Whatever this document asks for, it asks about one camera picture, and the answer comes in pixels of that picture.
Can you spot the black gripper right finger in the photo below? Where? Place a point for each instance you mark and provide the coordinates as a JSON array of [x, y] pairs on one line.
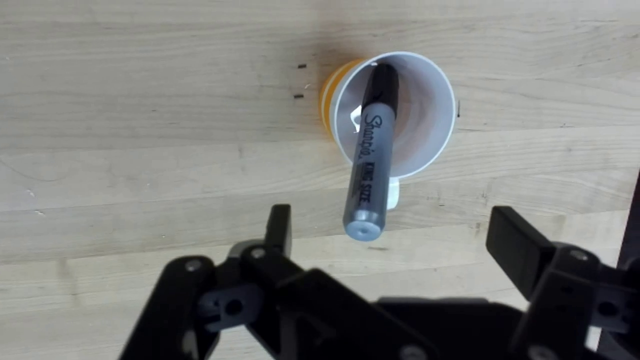
[[573, 300]]

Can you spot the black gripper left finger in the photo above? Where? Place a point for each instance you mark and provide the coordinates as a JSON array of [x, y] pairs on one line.
[[266, 306]]

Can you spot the grey Sharpie marker black cap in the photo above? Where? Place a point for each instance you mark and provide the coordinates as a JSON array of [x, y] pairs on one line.
[[372, 153]]

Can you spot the white and orange mug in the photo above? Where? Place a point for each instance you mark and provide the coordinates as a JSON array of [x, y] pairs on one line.
[[422, 113]]

